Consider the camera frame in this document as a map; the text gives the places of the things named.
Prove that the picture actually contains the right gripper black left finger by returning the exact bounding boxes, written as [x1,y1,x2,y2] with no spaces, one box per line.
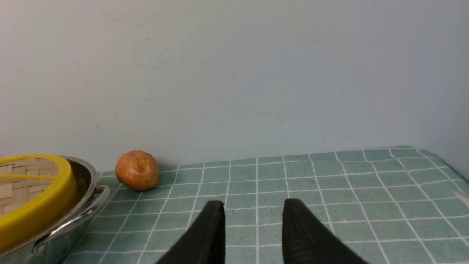
[157,200,226,264]

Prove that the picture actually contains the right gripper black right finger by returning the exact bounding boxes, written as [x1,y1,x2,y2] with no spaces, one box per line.
[282,198,366,264]

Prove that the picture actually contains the woven bamboo steamer lid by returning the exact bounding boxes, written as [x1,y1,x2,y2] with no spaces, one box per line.
[0,154,79,250]

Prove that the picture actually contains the stainless steel pot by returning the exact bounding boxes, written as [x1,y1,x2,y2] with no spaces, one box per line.
[0,157,111,264]

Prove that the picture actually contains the green checkered tablecloth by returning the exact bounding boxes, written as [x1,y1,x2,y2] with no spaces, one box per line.
[65,146,469,264]

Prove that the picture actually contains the brown potato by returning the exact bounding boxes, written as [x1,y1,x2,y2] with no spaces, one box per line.
[115,150,160,191]

